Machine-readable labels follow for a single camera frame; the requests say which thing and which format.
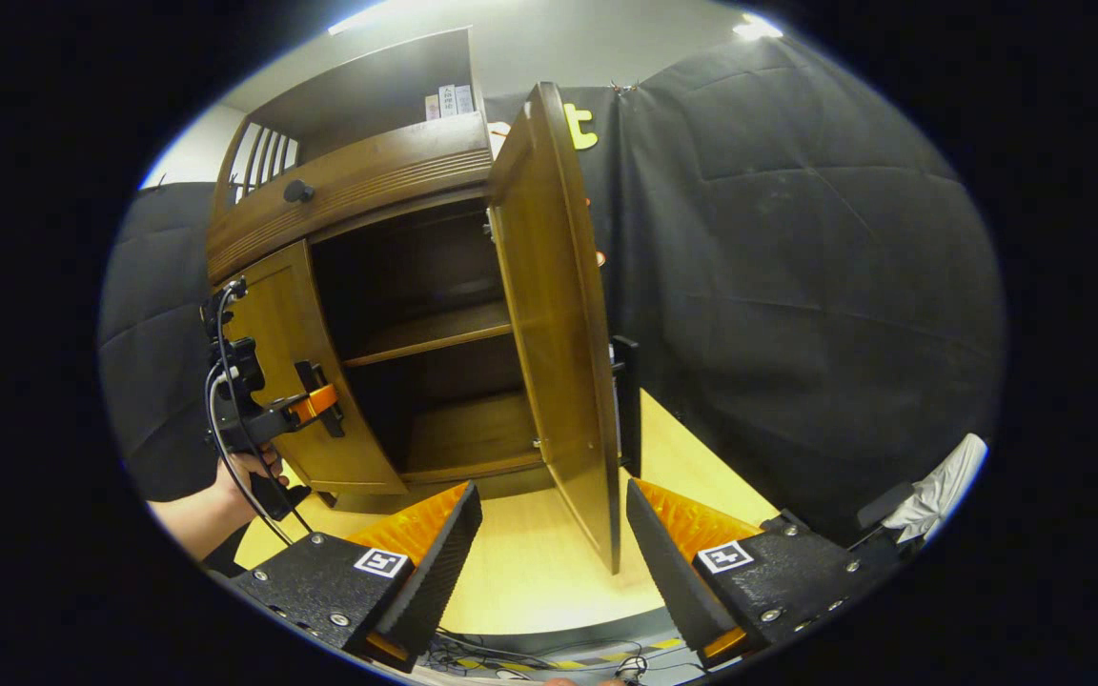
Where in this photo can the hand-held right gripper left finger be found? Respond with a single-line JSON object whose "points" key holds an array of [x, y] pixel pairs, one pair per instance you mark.
{"points": [[435, 581]]}

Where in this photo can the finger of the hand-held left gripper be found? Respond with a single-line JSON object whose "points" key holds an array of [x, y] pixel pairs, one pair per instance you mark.
{"points": [[315, 402]]}

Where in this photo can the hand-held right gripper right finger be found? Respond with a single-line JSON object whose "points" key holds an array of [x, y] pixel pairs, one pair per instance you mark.
{"points": [[671, 581]]}

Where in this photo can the wooden shoe cabinet door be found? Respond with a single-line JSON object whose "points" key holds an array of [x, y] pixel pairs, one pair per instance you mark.
{"points": [[301, 333], [559, 333]]}

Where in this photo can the wooden double-door shoe cabinet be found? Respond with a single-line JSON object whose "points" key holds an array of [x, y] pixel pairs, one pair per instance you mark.
{"points": [[368, 181]]}

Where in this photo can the wooden inner cabinet shelf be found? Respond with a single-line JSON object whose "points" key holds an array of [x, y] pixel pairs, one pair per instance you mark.
{"points": [[425, 333]]}

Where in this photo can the wooden cabinet drawer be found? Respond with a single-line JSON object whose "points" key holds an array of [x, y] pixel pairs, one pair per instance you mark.
{"points": [[358, 186]]}

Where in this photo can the black round drawer knob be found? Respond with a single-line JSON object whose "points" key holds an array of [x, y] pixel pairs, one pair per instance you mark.
{"points": [[298, 191]]}

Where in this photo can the white cloth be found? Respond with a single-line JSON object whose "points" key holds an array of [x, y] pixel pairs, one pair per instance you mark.
{"points": [[940, 486]]}

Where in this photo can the pink book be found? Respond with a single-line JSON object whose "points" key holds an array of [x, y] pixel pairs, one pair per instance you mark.
{"points": [[432, 107]]}

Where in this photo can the black backdrop cloth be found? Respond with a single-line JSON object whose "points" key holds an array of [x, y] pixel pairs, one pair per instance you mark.
{"points": [[797, 286]]}

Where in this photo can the large ceiling light panel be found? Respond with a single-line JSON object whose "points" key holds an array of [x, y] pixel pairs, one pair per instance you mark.
{"points": [[358, 14]]}

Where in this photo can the small ceiling light panel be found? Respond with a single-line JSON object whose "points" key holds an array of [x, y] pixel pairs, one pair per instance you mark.
{"points": [[759, 27]]}

